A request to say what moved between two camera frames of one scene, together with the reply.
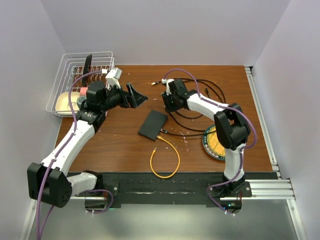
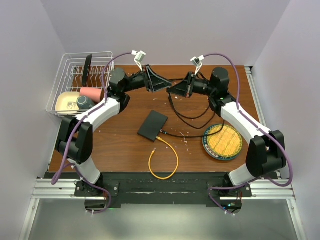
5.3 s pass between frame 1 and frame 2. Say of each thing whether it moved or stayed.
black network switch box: stayed
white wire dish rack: stayed
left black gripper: moved
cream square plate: stayed
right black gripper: moved
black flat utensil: stayed
